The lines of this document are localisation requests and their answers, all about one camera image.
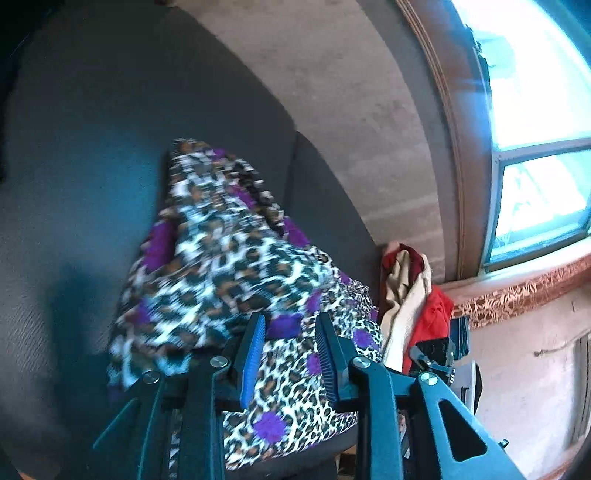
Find dark grey sofa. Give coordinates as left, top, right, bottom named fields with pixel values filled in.
left=0, top=0, right=384, bottom=480

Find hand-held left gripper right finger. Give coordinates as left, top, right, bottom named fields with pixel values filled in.
left=316, top=313, right=527, bottom=480

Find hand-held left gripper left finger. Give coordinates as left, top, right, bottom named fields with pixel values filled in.
left=92, top=313, right=267, bottom=480

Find leopard print garment purple flowers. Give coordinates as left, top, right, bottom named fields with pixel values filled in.
left=106, top=138, right=386, bottom=472

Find cream knit sweater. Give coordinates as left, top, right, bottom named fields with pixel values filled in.
left=381, top=251, right=433, bottom=370

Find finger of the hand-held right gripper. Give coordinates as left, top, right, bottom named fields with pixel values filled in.
left=409, top=337, right=457, bottom=376

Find wall hook with string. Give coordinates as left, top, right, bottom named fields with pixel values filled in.
left=533, top=342, right=575, bottom=361

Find window with grey frame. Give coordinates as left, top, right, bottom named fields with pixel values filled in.
left=450, top=0, right=591, bottom=273

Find red knit sweater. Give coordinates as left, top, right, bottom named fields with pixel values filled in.
left=381, top=244, right=455, bottom=374

